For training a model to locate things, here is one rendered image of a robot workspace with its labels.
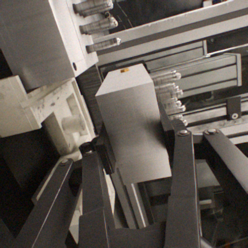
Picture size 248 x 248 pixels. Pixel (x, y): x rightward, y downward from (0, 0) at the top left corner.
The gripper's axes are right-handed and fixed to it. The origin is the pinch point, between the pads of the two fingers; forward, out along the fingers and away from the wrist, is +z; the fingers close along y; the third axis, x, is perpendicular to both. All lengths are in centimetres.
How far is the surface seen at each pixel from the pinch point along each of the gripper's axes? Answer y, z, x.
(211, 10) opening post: 14.8, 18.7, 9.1
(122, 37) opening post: 0.2, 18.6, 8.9
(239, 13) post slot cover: 19.1, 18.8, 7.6
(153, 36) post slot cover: 5.1, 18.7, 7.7
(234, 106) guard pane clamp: 17.6, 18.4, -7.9
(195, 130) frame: 10.0, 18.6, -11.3
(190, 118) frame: 9.3, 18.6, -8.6
